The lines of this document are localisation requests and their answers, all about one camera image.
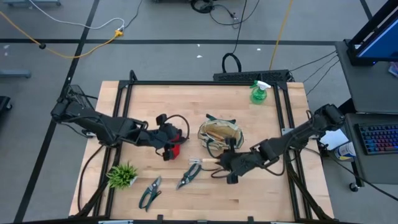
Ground black perforated box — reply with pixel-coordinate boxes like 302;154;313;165
213;69;291;83

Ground yellow extension cord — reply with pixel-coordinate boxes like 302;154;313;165
0;10;124;60

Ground cream canvas green-trimmed garden bag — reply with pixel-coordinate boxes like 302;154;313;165
197;113;245;158

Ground grey keyboard desk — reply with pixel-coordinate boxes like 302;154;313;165
343;112;398;192

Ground white paper sheet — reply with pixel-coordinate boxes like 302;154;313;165
319;129;350;151

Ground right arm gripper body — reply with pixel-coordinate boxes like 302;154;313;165
229;149;264;175

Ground white and blue can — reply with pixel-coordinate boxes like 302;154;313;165
334;142;357;162

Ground red and black garden glove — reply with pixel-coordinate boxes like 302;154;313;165
169;133;189;161

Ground green plastic spray bottle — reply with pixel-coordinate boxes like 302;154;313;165
249;80;272;105

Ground white floor cable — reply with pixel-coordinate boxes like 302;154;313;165
27;0;126;31

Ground large monitor on black stand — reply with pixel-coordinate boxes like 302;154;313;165
346;0;398;67

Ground black looped floor cable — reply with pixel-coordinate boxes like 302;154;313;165
221;0;249;74

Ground black cable bundle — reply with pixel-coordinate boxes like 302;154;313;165
190;0;240;27

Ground small potted green plant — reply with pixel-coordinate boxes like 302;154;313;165
106;161;139;190

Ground backlit rainbow keyboard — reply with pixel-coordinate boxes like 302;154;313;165
357;123;398;156

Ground green-handled snips with strap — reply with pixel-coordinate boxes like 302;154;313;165
176;163;223;190

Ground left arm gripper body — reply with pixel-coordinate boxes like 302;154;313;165
136;126;175;149

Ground black aluminium table frame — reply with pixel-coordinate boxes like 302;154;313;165
68;69;336;224

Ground long yellow hanging cable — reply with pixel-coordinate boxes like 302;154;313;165
268;0;294;71

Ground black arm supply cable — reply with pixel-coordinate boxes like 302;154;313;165
77;144;105;212

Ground thin black cable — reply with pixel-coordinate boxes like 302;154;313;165
303;55;338;83
289;50;338;73
306;59;340;96

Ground black floor equipment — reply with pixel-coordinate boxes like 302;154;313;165
0;95;13;113

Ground green-handled pruning shears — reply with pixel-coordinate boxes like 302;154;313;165
138;175;162;213

